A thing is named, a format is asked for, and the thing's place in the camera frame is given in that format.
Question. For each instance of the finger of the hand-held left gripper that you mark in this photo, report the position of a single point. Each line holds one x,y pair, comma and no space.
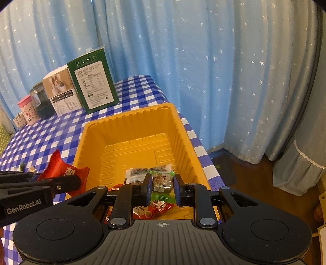
67,182
31,176

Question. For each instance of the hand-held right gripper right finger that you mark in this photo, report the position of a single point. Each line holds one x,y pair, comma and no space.
177,191

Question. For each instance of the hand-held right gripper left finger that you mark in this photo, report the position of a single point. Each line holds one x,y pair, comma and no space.
150,188

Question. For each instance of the green-ended candy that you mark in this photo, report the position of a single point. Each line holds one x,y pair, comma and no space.
163,183

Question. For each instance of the red snack packet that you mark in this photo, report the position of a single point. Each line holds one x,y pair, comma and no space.
58,165

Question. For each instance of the dark bar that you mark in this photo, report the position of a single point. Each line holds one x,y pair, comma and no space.
137,173

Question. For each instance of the orange plastic tray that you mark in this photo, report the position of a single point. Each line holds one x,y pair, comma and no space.
132,132

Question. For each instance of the green zigzag pillow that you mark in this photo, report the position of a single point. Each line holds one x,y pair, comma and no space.
3,139

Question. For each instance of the ceramic cup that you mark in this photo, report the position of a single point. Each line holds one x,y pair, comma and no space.
19,121

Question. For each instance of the pink lidded canister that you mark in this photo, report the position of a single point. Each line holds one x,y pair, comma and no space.
28,110

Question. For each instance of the dark green tabletop appliance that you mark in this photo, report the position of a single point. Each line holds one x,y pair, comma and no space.
44,107

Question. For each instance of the white printed box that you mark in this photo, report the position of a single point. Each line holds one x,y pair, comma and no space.
62,94

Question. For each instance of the blue checked tablecloth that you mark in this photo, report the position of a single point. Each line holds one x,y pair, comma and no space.
132,91

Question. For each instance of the green printed box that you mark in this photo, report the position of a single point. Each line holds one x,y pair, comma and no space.
96,81

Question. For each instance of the grey frilled cloth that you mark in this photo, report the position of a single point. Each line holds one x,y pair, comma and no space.
300,173

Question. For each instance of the blue star curtain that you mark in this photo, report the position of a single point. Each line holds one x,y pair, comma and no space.
203,63

